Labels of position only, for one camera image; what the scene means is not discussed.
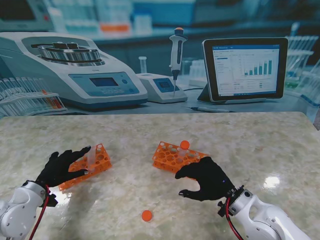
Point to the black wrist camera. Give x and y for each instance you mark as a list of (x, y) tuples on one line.
[(222, 208), (51, 200)]

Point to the orange tube cap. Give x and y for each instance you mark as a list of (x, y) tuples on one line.
[(185, 144), (147, 215)]

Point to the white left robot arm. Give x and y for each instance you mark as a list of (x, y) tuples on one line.
[(17, 210)]

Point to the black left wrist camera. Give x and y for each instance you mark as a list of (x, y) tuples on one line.
[(51, 200)]

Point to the orange test tube rack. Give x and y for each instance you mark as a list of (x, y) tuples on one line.
[(102, 158), (170, 157)]

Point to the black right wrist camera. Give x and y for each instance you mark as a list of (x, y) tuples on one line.
[(222, 208)]

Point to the printed laboratory backdrop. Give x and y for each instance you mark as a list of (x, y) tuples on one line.
[(160, 50)]

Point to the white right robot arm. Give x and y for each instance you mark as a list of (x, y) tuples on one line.
[(267, 220)]

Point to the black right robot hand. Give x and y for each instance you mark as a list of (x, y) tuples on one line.
[(212, 180)]

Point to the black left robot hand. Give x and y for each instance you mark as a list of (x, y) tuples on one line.
[(57, 167)]

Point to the clear plastic test tube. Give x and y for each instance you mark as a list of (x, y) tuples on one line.
[(183, 155), (91, 158)]

